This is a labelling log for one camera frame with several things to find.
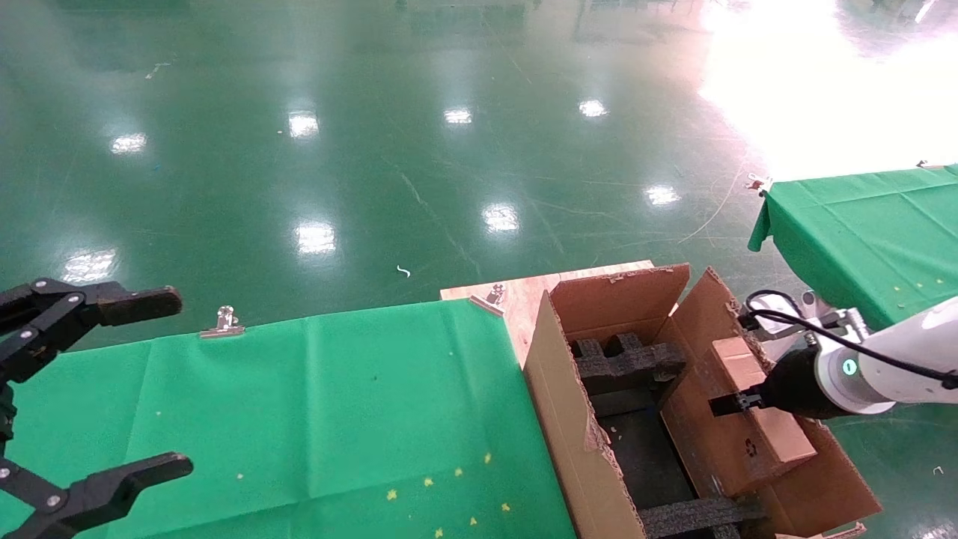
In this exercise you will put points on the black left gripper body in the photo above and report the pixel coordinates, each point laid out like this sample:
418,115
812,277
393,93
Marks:
6,412

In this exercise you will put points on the black foam base pad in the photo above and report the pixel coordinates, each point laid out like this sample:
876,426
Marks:
636,457

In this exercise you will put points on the black cross-shaped foam insert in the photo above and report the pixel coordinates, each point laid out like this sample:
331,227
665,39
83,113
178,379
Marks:
621,363

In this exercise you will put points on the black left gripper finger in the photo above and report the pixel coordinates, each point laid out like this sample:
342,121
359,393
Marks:
127,479
135,305

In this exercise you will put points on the large green tablecloth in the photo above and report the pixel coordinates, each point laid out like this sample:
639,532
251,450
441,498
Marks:
299,412

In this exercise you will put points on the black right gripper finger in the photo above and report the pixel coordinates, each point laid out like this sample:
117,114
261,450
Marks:
737,403

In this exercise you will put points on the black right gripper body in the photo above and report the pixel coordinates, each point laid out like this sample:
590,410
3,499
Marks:
793,385

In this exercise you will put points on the small brown cardboard box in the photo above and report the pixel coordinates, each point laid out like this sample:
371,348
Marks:
778,442

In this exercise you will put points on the black foam bar insert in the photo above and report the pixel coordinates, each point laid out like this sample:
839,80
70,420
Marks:
688,513

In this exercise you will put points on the green tablecloth with draped corner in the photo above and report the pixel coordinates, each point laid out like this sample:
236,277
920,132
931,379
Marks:
861,224

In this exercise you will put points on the large open brown carton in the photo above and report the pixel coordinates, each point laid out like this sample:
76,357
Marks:
569,404

